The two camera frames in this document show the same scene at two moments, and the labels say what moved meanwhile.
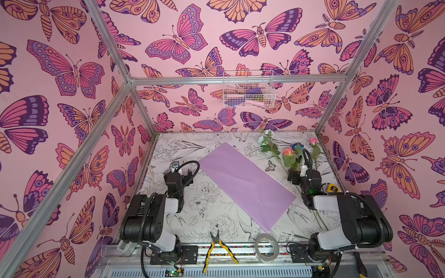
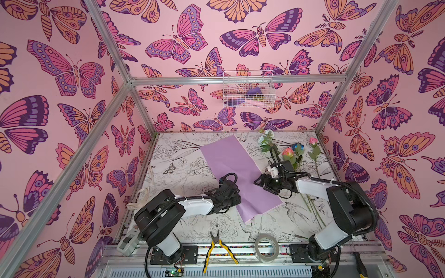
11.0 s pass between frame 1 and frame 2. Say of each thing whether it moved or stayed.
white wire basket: stayed
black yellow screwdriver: stayed
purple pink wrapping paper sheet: moved
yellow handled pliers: stayed
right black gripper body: moved
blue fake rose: stayed
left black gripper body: moved
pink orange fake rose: stayed
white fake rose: stayed
